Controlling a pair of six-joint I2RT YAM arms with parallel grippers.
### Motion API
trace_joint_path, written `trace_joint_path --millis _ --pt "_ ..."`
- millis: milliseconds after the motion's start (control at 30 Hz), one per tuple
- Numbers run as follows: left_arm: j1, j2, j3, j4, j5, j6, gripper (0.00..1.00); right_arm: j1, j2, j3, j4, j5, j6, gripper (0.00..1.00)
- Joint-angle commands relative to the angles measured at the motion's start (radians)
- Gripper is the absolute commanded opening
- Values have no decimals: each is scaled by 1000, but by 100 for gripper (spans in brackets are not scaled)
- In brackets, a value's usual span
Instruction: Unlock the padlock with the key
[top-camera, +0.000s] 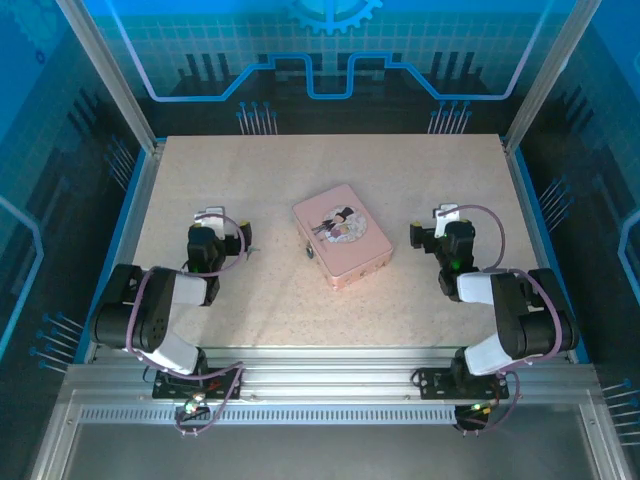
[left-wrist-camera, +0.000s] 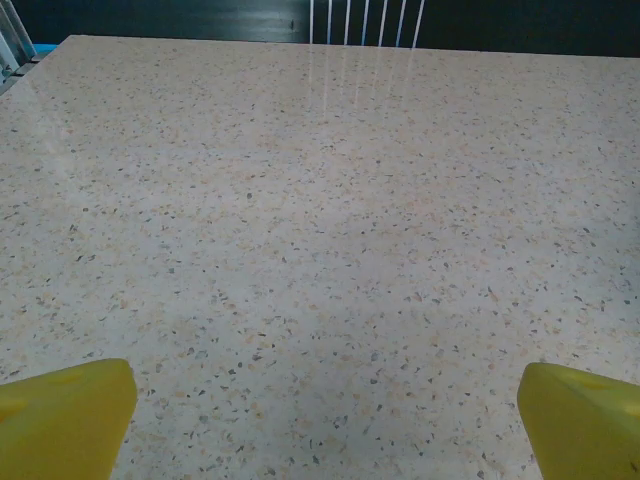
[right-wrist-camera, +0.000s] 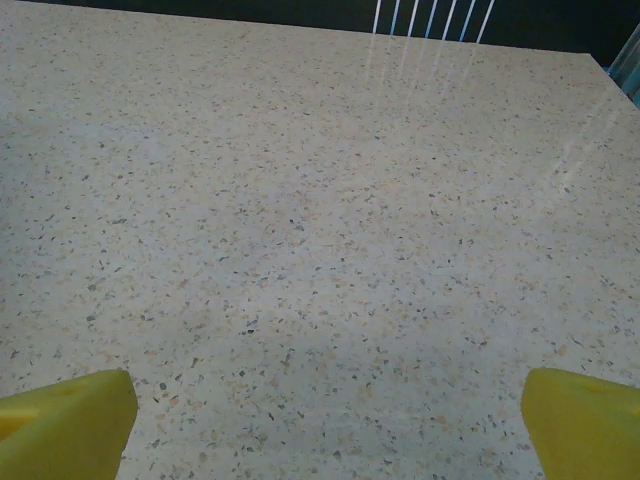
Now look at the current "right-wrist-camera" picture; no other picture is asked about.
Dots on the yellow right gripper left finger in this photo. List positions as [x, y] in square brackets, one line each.
[65, 425]

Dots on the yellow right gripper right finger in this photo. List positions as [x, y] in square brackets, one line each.
[585, 430]

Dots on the aluminium frame post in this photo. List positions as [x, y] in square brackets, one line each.
[629, 70]

